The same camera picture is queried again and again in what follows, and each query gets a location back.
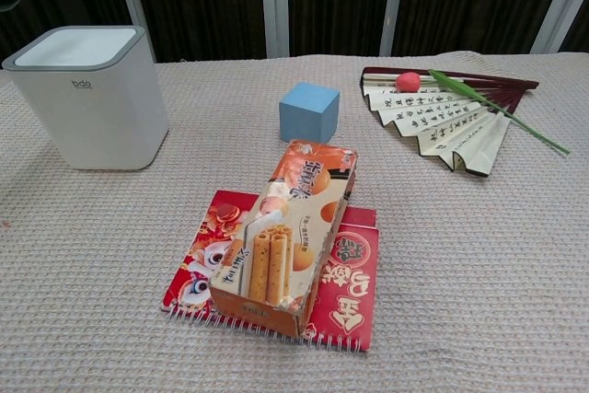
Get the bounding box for white lidded trash bin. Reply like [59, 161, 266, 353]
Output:
[1, 24, 170, 171]

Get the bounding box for paper folding fan with calligraphy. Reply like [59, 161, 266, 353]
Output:
[360, 65, 539, 178]

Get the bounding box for light blue cube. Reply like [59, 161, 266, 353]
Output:
[279, 82, 341, 144]

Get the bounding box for artificial red tulip flower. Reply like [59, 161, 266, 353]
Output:
[395, 69, 571, 155]

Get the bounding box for white metal frame post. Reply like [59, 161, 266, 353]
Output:
[528, 0, 589, 54]
[260, 0, 290, 58]
[110, 0, 157, 63]
[379, 0, 409, 57]

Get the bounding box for beige woven tablecloth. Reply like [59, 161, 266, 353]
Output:
[0, 50, 589, 393]

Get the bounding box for red spiral notebook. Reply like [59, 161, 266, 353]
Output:
[159, 189, 382, 353]

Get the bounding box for orange egg roll snack box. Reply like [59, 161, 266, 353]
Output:
[208, 138, 360, 339]

